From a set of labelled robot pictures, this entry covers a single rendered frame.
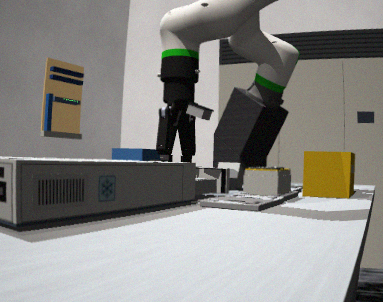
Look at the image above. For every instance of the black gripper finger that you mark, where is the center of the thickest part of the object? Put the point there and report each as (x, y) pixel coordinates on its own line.
(167, 133)
(187, 138)

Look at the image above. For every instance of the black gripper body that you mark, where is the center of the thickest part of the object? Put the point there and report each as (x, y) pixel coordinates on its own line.
(176, 92)

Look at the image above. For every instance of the yellow bin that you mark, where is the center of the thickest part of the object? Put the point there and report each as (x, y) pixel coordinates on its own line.
(327, 174)

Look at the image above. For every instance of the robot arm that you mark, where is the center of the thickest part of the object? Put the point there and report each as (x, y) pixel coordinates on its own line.
(187, 27)

